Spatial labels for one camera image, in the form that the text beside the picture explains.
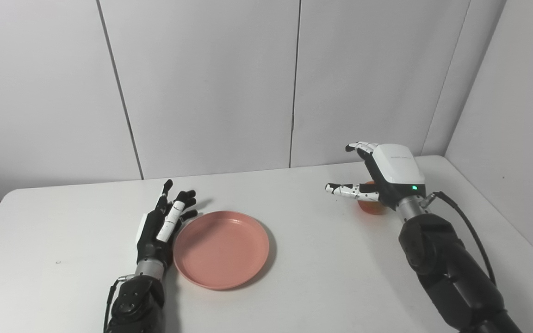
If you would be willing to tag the black and white right hand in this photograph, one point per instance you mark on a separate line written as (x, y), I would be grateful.
(396, 171)

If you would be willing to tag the black and white left hand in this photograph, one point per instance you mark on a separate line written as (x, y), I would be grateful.
(155, 240)

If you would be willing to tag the red-yellow pomegranate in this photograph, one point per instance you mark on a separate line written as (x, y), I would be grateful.
(370, 207)

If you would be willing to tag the pink round plate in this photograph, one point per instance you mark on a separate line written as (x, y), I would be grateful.
(220, 249)

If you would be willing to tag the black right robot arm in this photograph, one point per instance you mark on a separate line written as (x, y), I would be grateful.
(447, 263)

